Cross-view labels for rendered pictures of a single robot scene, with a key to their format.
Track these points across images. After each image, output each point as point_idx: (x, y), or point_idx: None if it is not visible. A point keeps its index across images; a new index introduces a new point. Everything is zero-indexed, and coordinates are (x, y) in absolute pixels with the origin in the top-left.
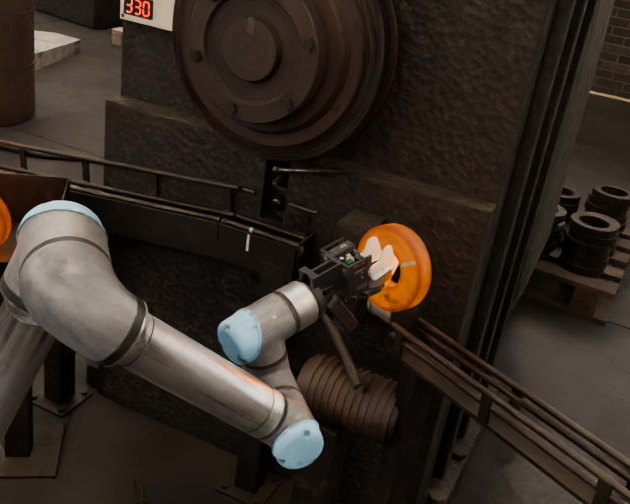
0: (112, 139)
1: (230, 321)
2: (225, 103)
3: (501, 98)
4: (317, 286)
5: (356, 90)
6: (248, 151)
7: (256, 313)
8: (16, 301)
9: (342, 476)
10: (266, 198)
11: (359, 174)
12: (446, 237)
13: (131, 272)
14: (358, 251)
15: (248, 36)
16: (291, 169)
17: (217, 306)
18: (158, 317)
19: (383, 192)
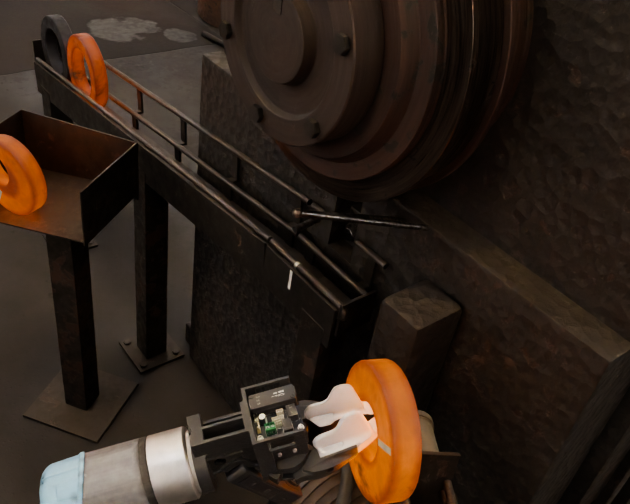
0: (206, 102)
1: (49, 474)
2: (252, 104)
3: None
4: (202, 454)
5: (421, 126)
6: (298, 168)
7: (87, 474)
8: None
9: None
10: (341, 222)
11: (441, 235)
12: (538, 367)
13: (216, 253)
14: (295, 411)
15: (275, 16)
16: (323, 215)
17: (282, 324)
18: (234, 309)
19: (466, 271)
